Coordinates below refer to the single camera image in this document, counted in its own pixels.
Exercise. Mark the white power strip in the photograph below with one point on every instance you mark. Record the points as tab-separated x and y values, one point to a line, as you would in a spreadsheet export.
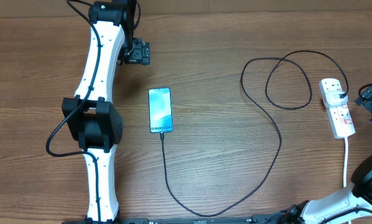
339	117

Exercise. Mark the white charger plug adapter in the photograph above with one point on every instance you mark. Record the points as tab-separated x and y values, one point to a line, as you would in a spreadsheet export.
334	98

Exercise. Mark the blue Galaxy smartphone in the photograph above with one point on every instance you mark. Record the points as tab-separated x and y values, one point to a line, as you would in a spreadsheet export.
160	110

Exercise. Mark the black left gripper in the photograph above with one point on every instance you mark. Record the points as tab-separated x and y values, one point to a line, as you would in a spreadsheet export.
141	53

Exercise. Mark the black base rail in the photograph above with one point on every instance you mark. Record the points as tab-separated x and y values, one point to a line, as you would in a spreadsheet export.
262	218

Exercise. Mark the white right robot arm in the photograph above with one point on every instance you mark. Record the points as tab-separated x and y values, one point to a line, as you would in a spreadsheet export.
353	200

